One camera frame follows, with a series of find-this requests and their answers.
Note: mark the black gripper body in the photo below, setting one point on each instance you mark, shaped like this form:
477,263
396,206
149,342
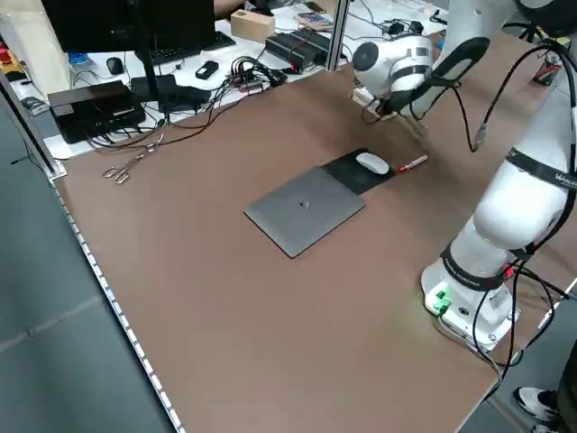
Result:
390,104

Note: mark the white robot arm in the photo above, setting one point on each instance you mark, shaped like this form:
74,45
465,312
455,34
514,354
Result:
514,212

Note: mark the silver laptop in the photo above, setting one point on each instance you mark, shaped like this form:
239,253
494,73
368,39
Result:
306,212

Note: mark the white computer mouse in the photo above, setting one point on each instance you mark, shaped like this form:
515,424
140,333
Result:
372,163

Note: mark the red and white marker pen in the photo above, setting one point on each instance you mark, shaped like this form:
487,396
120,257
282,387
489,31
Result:
412,164

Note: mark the black mouse mat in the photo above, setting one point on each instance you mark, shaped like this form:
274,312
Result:
349,173

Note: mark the black finned power unit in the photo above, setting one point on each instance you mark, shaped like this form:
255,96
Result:
297,47

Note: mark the cardboard box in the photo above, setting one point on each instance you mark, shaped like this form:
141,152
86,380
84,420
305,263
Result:
252,24

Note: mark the black keyboard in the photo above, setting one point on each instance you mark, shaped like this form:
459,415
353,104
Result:
189,47

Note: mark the black computer monitor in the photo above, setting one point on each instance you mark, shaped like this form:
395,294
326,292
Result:
126,22

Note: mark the metal scissors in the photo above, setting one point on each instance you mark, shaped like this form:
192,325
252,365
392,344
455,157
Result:
121,173

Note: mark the black computer mouse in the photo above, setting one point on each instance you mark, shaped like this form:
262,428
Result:
115,65

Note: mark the black electronics box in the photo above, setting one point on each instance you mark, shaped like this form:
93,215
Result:
94,110

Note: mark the person's white shoe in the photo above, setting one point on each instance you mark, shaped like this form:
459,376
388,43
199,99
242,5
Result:
534,401

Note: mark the aluminium frame post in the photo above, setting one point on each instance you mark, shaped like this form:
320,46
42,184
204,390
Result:
338,31

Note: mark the aluminium frame rail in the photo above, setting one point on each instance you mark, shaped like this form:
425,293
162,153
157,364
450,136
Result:
33,131

